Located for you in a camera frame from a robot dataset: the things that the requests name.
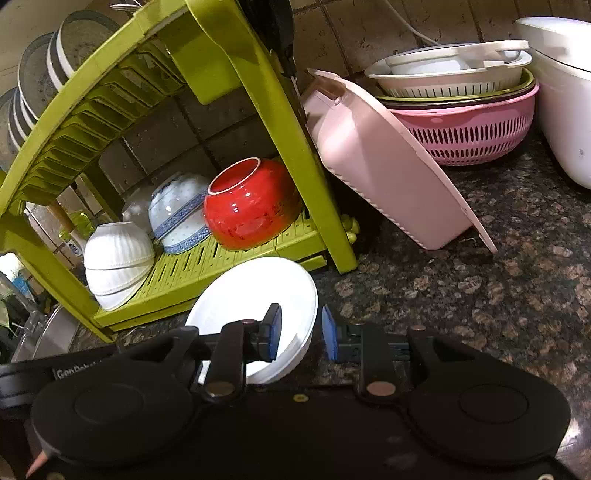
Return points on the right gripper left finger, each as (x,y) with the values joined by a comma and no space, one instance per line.
(235,346)

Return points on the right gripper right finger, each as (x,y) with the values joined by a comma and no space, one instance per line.
(372,349)

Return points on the pink colander basket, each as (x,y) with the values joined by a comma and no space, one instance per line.
(475,134)

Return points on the white rice cooker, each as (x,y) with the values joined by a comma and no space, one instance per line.
(560,50)

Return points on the pink plastic basin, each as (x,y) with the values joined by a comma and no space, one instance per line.
(365,146)

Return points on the white round bowl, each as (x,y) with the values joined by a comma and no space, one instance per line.
(245,292)

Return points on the white colander set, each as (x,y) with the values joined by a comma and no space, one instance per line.
(452,70)

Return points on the stainless steel sink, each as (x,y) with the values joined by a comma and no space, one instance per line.
(46,336)

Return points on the blue patterned bowl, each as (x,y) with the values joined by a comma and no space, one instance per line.
(176,212)

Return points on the green dish rack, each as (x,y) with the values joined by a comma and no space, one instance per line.
(182,84)

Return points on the white ribbed bowl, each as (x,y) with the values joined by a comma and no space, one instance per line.
(117,259)

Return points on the red bowl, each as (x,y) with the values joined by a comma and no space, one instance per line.
(250,203)

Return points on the grey rimmed plate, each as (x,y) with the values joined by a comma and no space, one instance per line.
(34,82)

